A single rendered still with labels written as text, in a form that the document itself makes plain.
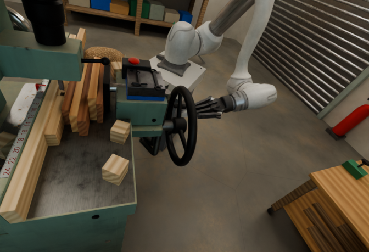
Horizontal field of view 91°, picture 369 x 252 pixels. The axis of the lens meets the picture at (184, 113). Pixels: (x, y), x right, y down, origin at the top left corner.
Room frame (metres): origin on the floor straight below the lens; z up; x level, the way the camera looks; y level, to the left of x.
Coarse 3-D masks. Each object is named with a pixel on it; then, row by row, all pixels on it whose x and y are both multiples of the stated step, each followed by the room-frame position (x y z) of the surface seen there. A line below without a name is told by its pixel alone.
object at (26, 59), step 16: (16, 32) 0.30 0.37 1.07; (0, 48) 0.25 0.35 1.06; (16, 48) 0.26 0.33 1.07; (32, 48) 0.27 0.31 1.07; (48, 48) 0.29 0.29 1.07; (64, 48) 0.31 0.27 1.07; (80, 48) 0.34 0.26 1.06; (0, 64) 0.24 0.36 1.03; (16, 64) 0.25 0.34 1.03; (32, 64) 0.26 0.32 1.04; (48, 64) 0.28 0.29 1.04; (64, 64) 0.29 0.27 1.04; (80, 64) 0.32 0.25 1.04; (64, 80) 0.29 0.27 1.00; (80, 80) 0.30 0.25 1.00
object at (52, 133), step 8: (80, 32) 0.63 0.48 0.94; (64, 96) 0.30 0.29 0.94; (56, 104) 0.27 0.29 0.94; (56, 112) 0.25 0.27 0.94; (56, 120) 0.23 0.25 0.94; (48, 128) 0.20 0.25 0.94; (56, 128) 0.21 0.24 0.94; (48, 136) 0.19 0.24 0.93; (56, 136) 0.20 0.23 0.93; (48, 144) 0.19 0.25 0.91; (56, 144) 0.19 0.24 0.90
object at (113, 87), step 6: (108, 66) 0.41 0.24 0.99; (108, 72) 0.38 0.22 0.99; (108, 78) 0.36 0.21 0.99; (108, 84) 0.34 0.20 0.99; (114, 84) 0.38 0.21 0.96; (120, 84) 0.39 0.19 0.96; (108, 90) 0.34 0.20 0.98; (114, 90) 0.37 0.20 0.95; (108, 96) 0.34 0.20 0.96; (108, 102) 0.34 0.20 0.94; (108, 108) 0.34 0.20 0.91
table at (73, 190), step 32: (64, 128) 0.24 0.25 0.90; (96, 128) 0.27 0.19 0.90; (160, 128) 0.37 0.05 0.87; (64, 160) 0.17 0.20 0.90; (96, 160) 0.19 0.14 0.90; (64, 192) 0.12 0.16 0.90; (96, 192) 0.13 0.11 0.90; (128, 192) 0.16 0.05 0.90; (32, 224) 0.06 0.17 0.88; (64, 224) 0.08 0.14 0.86
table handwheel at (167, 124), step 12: (180, 96) 0.52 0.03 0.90; (168, 108) 0.57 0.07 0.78; (180, 108) 0.50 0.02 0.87; (192, 108) 0.43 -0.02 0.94; (168, 120) 0.47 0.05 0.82; (180, 120) 0.47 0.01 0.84; (192, 120) 0.40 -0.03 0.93; (168, 132) 0.51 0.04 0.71; (180, 132) 0.43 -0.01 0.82; (192, 132) 0.37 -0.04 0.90; (168, 144) 0.47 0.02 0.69; (192, 144) 0.36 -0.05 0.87
